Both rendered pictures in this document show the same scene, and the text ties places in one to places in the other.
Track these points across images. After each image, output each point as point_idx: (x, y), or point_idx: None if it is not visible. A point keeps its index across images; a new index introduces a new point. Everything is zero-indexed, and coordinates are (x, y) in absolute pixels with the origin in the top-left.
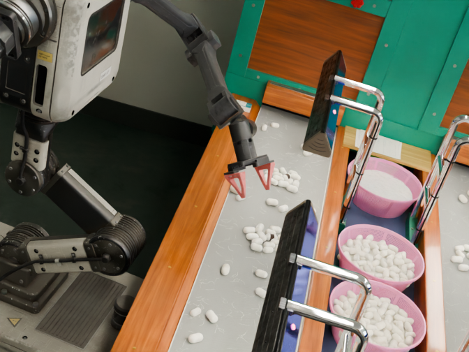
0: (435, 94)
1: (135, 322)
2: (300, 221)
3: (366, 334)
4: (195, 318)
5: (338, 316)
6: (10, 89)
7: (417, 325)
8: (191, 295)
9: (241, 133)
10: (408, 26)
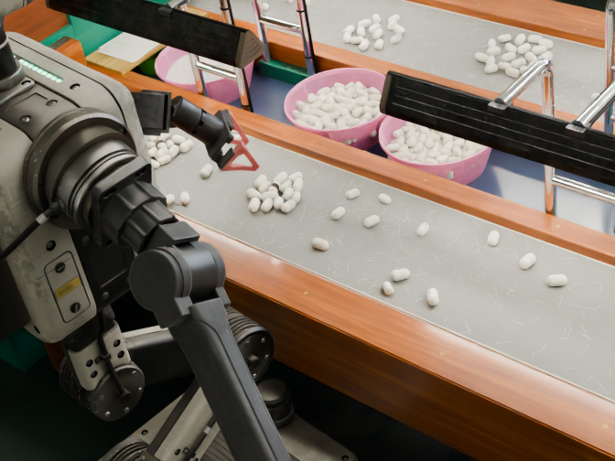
0: None
1: (397, 344)
2: (426, 86)
3: None
4: (393, 293)
5: (608, 90)
6: (107, 283)
7: None
8: (352, 287)
9: (193, 111)
10: None
